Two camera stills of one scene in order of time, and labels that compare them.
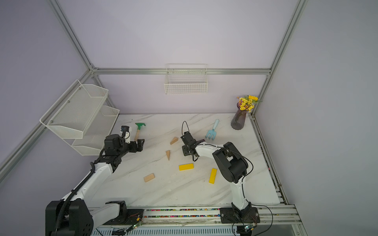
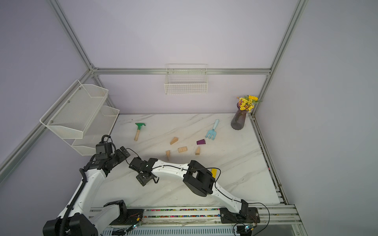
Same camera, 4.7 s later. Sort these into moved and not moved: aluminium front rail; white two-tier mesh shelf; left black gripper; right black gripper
Moved: right black gripper; left black gripper
Not moved: aluminium front rail; white two-tier mesh shelf
